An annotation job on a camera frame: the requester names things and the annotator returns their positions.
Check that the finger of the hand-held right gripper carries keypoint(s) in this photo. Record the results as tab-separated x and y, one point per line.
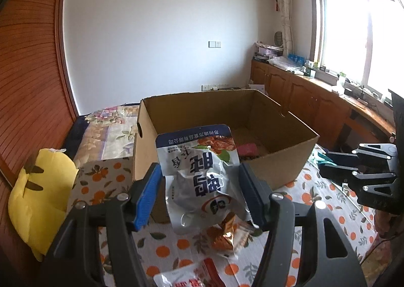
334	172
342	158

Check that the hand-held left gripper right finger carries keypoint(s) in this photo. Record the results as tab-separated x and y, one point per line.
252	198

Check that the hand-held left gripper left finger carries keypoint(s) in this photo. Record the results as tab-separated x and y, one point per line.
148	192

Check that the orange snack packet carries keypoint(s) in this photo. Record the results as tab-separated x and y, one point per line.
227	236

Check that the cardboard box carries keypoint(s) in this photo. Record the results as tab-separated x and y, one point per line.
284	163

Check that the white blue snack packet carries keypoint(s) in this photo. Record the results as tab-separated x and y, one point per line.
195	179

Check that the pink snack packet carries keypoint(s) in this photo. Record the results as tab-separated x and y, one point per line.
246	149

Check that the red white snack packet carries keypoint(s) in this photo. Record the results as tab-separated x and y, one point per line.
186	277

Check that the person's right hand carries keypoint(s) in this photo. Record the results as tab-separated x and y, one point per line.
385	222

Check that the orange fruit print tablecloth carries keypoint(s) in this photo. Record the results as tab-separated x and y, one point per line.
94	186

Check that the wooden window cabinet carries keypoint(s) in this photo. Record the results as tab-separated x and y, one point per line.
303	97

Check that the white paper box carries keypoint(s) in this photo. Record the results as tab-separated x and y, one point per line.
257	89

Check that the clear plastic bags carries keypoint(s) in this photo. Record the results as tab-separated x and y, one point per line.
285	64

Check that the row of blue bottles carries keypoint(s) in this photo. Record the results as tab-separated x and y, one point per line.
296	58

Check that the yellow plush toy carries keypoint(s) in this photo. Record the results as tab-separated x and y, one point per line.
34	205

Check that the white power strip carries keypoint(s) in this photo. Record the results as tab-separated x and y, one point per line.
215	87

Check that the stack of small boxes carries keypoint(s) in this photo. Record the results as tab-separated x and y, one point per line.
268	52

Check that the wooden framed window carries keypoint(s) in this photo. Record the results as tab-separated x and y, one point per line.
356	28

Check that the small round fan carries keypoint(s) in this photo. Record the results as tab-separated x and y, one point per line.
278	39

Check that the pale patterned curtain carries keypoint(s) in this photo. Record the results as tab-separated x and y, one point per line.
284	6

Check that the wooden slatted wardrobe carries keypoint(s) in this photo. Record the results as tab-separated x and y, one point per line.
31	69

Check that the white wall switch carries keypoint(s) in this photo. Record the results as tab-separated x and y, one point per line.
215	44

